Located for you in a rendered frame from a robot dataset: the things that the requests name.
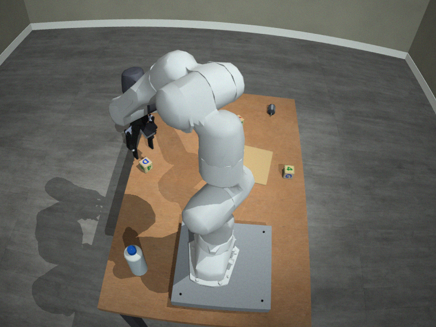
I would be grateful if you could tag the white bottle with blue cap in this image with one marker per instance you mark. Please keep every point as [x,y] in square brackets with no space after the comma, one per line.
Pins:
[135,259]

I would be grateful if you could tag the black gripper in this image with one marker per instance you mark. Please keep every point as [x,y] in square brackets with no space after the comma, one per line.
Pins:
[131,142]

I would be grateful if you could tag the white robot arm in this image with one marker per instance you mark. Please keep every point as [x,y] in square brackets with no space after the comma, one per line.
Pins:
[187,95]

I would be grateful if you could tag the beige square mat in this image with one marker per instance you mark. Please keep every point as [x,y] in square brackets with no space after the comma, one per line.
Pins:
[258,161]

